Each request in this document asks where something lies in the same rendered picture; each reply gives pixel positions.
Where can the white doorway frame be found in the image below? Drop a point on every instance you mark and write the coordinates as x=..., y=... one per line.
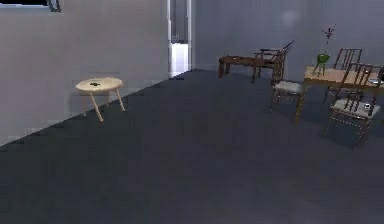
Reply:
x=179, y=36

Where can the round pale wooden side table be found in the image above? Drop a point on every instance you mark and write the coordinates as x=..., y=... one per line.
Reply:
x=100, y=86

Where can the brown chair with white cushion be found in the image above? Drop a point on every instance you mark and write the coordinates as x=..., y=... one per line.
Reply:
x=286, y=85
x=355, y=106
x=348, y=58

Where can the dark brown lounge chair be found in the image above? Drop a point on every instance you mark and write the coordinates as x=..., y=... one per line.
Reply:
x=263, y=60

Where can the dark framed wall picture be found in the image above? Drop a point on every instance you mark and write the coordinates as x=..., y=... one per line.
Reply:
x=30, y=2

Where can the small black object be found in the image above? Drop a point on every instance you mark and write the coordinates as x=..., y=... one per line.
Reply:
x=94, y=84

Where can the small white object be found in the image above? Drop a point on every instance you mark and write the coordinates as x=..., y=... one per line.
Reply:
x=366, y=106

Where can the light wooden dining table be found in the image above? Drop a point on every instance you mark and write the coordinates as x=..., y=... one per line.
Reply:
x=333, y=77

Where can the green vase with red flower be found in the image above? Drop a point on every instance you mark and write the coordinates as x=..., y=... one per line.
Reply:
x=322, y=58

